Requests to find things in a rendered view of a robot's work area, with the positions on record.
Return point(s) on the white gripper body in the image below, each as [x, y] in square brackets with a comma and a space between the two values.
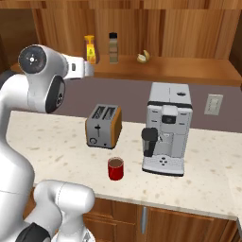
[89, 69]

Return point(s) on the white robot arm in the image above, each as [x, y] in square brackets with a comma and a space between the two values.
[19, 176]

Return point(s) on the yellow honey bottle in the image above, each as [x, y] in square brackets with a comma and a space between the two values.
[90, 50]

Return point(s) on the brown cinnamon bottle black cap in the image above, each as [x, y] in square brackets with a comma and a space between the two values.
[113, 48]

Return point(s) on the red mug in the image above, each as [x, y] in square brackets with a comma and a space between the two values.
[115, 171]

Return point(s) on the pale yellow garlic bulb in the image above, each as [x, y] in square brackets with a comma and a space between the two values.
[143, 57]

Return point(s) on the silver and orange toaster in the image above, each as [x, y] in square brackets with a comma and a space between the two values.
[100, 130]

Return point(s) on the silver coffee machine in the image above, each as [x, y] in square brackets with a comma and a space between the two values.
[168, 132]

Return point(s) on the wooden base cupboard door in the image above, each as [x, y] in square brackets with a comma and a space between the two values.
[113, 220]
[186, 227]

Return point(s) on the open wooden wall cabinet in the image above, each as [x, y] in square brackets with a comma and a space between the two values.
[176, 38]

